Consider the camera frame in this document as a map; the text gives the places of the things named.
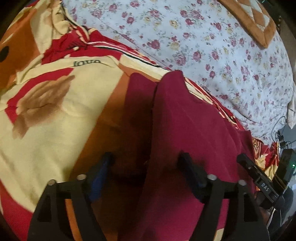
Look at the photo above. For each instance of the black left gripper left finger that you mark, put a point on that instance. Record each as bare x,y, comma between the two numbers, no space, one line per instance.
64,210

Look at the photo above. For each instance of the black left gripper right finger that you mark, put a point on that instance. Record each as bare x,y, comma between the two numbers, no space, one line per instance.
222,199

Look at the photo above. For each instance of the dark red t-shirt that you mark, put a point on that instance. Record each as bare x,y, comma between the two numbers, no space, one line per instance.
146,196

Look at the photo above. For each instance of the white floral quilt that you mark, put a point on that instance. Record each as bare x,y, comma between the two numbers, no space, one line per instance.
206,42

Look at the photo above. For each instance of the orange white checkered cushion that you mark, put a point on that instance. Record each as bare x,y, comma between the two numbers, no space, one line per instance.
254,18

